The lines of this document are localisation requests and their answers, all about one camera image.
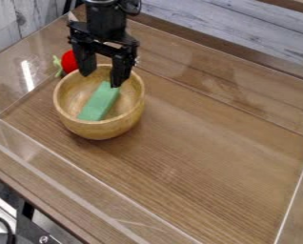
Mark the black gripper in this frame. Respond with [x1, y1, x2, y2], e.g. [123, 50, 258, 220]
[69, 0, 139, 88]

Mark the green rectangular block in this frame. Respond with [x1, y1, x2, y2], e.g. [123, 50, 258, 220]
[77, 81, 119, 121]

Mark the brown wooden bowl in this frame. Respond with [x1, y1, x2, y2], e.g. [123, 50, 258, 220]
[53, 64, 145, 140]

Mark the red plush tomato toy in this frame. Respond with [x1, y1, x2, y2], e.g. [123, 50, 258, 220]
[51, 50, 77, 77]

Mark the clear acrylic corner bracket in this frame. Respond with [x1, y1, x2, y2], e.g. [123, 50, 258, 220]
[67, 11, 86, 24]

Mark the black table leg bracket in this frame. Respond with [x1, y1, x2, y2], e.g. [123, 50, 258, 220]
[14, 199, 61, 244]

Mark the black cable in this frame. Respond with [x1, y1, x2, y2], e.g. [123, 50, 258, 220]
[0, 215, 15, 244]

